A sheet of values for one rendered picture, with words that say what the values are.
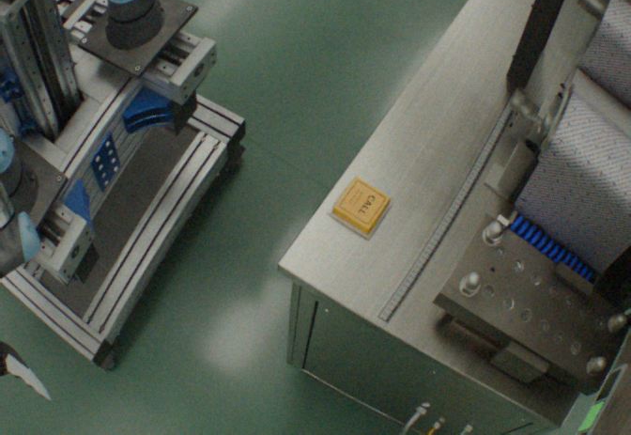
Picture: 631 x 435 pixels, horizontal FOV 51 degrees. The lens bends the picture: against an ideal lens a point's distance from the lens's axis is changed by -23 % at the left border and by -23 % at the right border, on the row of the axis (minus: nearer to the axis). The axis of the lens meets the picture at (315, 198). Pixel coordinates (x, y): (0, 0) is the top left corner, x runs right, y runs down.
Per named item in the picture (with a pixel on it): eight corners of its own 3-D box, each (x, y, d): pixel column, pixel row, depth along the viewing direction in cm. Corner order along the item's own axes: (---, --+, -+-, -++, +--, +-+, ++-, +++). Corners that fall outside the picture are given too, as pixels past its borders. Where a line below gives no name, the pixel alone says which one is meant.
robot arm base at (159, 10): (94, 37, 165) (89, 15, 155) (133, -7, 170) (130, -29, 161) (136, 58, 162) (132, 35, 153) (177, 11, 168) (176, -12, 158)
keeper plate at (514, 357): (494, 353, 131) (511, 339, 121) (531, 375, 130) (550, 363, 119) (487, 365, 130) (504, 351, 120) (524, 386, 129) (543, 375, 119)
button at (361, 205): (355, 180, 144) (356, 175, 142) (389, 203, 143) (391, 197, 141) (331, 212, 142) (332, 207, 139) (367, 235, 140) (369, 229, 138)
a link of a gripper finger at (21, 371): (60, 391, 99) (15, 362, 99) (53, 382, 93) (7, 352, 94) (55, 407, 97) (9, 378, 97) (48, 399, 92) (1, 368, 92)
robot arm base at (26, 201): (-21, 202, 147) (-33, 184, 138) (11, 150, 152) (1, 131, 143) (16, 237, 144) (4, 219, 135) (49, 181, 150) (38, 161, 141)
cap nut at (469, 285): (466, 271, 125) (472, 262, 121) (483, 282, 124) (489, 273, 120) (454, 289, 123) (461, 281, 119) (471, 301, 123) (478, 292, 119)
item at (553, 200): (515, 202, 129) (543, 155, 112) (603, 270, 124) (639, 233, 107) (514, 205, 128) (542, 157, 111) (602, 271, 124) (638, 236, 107)
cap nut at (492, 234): (488, 221, 128) (494, 210, 124) (504, 232, 128) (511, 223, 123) (478, 239, 127) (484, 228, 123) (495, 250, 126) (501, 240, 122)
